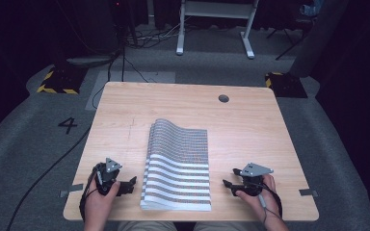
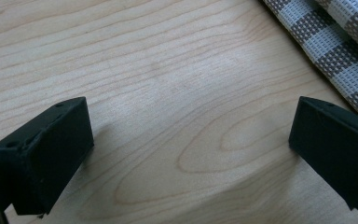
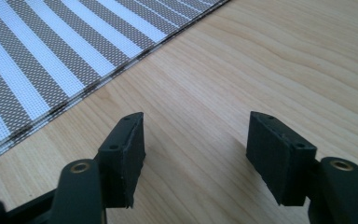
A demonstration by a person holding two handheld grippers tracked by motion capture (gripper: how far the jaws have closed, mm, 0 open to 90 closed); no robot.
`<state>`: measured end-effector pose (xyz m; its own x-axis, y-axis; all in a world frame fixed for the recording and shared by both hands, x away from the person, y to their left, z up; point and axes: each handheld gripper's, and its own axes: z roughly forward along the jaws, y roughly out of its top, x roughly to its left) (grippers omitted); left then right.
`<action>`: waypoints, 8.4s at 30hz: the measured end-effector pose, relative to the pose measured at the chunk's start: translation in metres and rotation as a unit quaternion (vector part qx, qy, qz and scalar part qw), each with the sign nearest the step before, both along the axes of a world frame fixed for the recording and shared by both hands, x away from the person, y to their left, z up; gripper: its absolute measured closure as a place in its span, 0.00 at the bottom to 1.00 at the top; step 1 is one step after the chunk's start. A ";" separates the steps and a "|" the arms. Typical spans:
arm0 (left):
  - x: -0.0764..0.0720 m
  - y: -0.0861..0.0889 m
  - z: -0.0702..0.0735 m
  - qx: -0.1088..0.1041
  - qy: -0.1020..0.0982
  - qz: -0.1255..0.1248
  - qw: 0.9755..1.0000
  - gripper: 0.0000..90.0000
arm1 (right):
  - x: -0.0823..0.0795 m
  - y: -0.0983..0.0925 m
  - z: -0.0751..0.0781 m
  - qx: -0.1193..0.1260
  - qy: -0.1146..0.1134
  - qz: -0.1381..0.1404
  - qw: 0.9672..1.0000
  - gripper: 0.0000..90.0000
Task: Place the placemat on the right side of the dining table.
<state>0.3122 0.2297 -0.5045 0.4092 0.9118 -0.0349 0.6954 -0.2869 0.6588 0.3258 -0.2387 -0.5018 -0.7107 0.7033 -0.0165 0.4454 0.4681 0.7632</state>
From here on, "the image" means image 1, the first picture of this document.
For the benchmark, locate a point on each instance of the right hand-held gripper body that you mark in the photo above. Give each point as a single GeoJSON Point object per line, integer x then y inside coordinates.
{"type": "Point", "coordinates": [253, 183]}

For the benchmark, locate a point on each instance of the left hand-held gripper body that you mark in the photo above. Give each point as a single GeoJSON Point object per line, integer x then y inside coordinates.
{"type": "Point", "coordinates": [107, 179]}

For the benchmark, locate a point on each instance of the stack of striped cloths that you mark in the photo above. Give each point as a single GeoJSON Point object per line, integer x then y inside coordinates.
{"type": "Point", "coordinates": [178, 166]}

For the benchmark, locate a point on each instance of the person's right hand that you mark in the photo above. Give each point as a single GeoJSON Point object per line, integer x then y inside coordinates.
{"type": "Point", "coordinates": [263, 202]}

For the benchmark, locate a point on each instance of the person's left hand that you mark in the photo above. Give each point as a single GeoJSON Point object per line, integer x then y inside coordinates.
{"type": "Point", "coordinates": [98, 202]}

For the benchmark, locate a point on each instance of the grey tape strip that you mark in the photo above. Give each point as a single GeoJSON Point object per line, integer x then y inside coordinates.
{"type": "Point", "coordinates": [308, 192]}
{"type": "Point", "coordinates": [71, 190]}

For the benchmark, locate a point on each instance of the person's right leg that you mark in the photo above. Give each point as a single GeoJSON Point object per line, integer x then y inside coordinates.
{"type": "Point", "coordinates": [224, 226]}

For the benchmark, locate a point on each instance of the person's leg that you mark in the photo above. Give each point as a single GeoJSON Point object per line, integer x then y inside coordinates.
{"type": "Point", "coordinates": [147, 226]}
{"type": "Point", "coordinates": [224, 226]}

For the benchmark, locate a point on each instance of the person's left leg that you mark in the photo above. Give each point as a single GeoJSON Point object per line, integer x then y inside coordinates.
{"type": "Point", "coordinates": [147, 226]}

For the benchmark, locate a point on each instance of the thin black stand pole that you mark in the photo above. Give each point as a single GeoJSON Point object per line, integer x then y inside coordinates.
{"type": "Point", "coordinates": [122, 48]}

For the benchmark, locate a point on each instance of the black tripod stand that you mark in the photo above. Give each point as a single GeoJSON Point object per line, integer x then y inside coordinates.
{"type": "Point", "coordinates": [289, 38]}

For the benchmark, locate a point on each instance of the grey curtain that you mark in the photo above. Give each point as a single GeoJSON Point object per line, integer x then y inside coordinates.
{"type": "Point", "coordinates": [321, 38]}

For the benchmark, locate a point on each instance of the black yellow striped base plate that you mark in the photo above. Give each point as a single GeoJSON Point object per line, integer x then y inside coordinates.
{"type": "Point", "coordinates": [285, 85]}
{"type": "Point", "coordinates": [62, 82]}

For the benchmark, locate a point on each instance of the white desk frame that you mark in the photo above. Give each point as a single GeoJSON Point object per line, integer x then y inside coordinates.
{"type": "Point", "coordinates": [216, 9]}

